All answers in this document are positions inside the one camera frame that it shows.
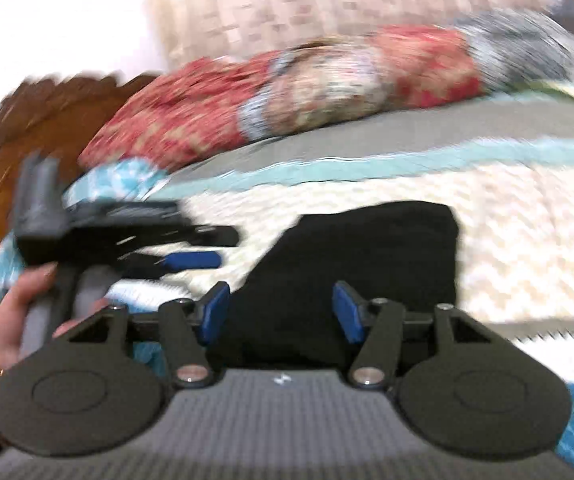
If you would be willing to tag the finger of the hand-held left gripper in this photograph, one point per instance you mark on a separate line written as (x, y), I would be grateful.
(207, 235)
(192, 261)

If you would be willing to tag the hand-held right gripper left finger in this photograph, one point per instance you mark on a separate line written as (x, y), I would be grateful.
(214, 310)

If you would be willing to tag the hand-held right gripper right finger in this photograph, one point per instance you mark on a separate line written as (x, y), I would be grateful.
(347, 312)

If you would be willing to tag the black pants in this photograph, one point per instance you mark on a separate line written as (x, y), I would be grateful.
(367, 250)

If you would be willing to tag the person's left hand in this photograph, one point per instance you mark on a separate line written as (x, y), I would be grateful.
(12, 310)

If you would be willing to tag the teal lattice patterned pillow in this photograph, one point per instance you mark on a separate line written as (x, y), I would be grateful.
(112, 180)

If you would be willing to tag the carved wooden headboard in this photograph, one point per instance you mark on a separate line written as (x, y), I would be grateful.
(17, 135)

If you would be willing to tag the red floral blanket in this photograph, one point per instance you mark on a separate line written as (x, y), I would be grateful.
(192, 110)

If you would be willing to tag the chevron patterned quilt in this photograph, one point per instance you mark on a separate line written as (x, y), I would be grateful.
(517, 240)

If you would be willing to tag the leaf print curtain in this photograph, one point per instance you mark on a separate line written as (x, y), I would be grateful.
(317, 0)

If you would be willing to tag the blue white floral cloth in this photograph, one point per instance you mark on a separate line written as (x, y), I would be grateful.
(532, 45)

